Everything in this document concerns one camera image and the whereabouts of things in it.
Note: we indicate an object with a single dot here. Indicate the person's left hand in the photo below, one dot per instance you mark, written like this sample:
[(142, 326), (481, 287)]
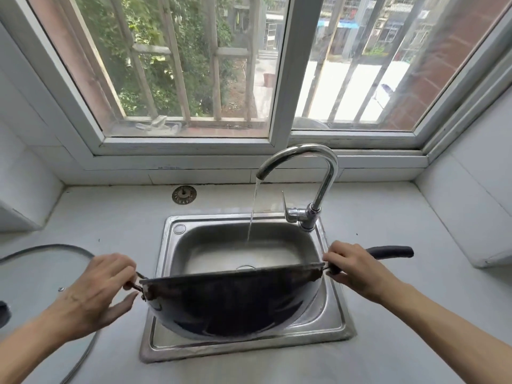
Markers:
[(92, 299)]

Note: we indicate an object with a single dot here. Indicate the person's right hand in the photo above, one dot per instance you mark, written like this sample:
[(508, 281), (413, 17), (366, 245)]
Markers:
[(360, 271)]

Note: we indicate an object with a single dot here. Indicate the chrome faucet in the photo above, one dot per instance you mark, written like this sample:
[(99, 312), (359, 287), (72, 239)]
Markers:
[(324, 171)]

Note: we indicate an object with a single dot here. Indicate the black wok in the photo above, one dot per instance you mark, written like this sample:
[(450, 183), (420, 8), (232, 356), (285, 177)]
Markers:
[(236, 307)]

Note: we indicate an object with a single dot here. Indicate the person's right forearm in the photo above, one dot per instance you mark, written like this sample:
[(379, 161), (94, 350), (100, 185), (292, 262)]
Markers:
[(456, 327)]

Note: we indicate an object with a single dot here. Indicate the glass pot lid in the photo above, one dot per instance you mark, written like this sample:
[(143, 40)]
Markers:
[(36, 283)]

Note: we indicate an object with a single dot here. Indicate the stainless steel sink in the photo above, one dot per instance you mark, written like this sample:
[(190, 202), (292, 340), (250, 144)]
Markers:
[(240, 243)]

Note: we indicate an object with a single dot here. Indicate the round metal sink strainer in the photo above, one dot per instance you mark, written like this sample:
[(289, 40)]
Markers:
[(184, 195)]

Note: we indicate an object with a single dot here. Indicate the white work glove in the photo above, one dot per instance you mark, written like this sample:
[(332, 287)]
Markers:
[(158, 124)]

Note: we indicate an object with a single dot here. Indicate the white framed window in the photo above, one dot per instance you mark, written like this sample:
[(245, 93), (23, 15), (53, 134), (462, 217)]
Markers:
[(292, 75)]

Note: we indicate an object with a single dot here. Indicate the window security bars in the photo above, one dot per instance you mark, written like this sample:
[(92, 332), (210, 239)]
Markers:
[(216, 63)]

